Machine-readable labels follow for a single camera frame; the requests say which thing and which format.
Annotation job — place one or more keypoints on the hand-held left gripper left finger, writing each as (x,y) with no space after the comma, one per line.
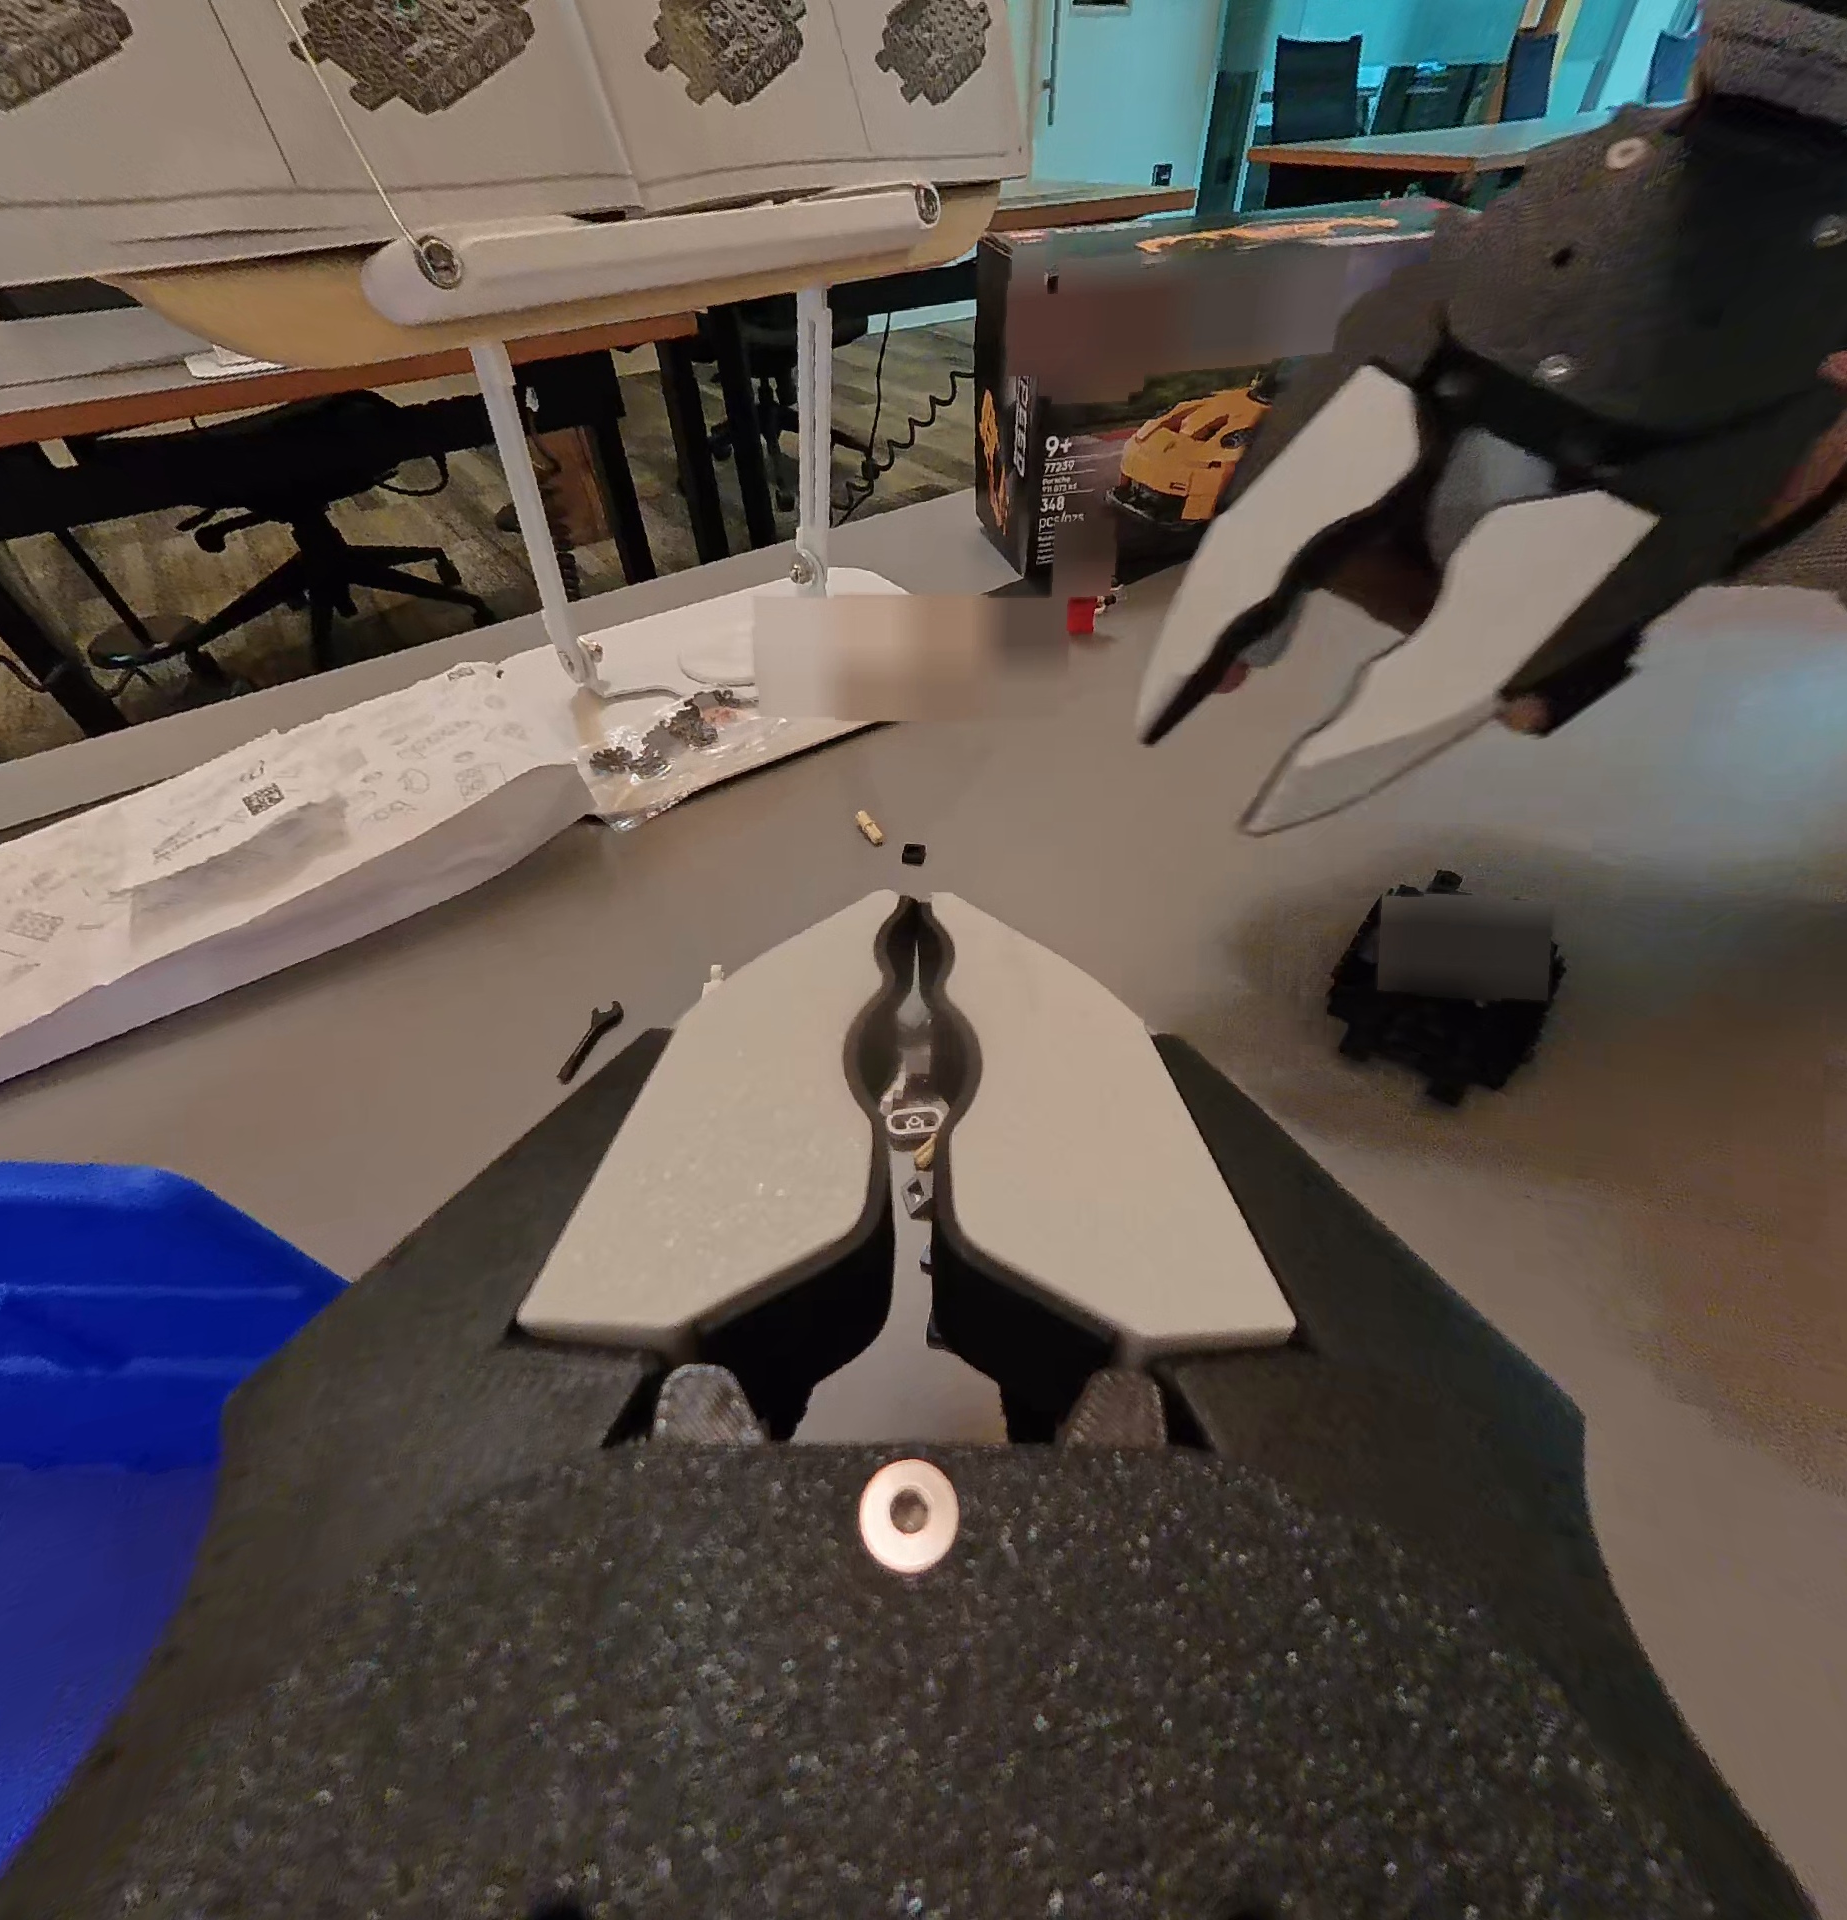
(683,1185)

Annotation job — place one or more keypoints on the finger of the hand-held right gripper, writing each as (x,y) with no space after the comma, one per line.
(1298,494)
(1492,615)

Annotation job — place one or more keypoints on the wooden office table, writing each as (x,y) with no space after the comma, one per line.
(1403,150)
(265,376)

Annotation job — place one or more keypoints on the red toy minifigure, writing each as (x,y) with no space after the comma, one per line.
(1087,615)

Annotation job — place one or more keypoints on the small blue plastic bin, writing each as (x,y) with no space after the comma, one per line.
(84,1305)

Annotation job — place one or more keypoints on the toy set box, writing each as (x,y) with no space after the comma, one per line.
(1014,494)

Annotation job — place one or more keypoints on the white paper bag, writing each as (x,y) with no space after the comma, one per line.
(265,842)

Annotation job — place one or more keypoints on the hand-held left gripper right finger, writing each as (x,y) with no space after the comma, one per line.
(1120,1185)

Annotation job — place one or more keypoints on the grey desk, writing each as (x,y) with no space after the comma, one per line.
(1088,842)

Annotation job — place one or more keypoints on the black office chair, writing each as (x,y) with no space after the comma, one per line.
(317,554)
(1314,83)

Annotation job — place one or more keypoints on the black lever brick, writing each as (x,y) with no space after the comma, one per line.
(585,1043)

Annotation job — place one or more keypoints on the white book stand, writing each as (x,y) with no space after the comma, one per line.
(638,257)

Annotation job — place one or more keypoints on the instruction booklet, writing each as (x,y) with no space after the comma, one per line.
(413,121)

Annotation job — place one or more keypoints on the black toy brick car chassis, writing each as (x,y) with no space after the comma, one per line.
(1441,1034)

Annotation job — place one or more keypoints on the person's right forearm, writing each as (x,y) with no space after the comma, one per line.
(1839,570)

